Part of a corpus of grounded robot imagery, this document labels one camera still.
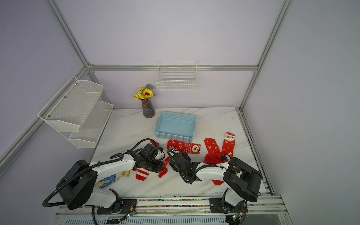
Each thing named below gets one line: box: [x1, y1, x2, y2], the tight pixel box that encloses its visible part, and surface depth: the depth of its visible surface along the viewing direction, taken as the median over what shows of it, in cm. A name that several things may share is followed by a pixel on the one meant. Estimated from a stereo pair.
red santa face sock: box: [222, 131, 236, 158], surface depth 100 cm
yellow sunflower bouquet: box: [133, 83, 156, 101], surface depth 100 cm
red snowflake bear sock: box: [166, 140, 202, 154], surface depth 98 cm
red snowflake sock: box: [204, 137, 228, 164], surface depth 97 cm
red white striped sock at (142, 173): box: [133, 166, 151, 181], surface depth 86 cm
